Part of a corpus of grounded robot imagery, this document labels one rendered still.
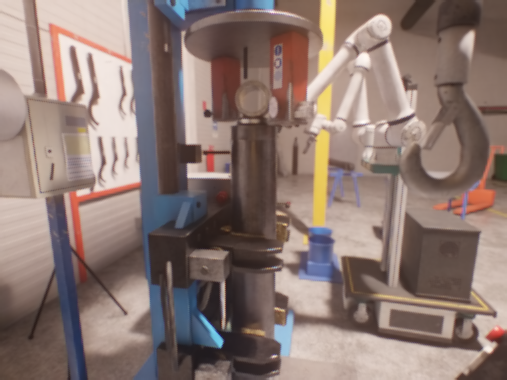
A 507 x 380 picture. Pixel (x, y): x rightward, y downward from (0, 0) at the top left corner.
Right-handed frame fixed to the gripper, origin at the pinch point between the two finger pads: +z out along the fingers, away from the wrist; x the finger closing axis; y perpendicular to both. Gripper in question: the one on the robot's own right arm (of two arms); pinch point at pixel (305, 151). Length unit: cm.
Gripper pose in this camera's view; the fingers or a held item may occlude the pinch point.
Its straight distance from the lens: 243.1
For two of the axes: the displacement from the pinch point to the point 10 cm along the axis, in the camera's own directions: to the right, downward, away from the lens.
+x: 1.0, -0.6, 9.9
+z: -4.1, 9.1, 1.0
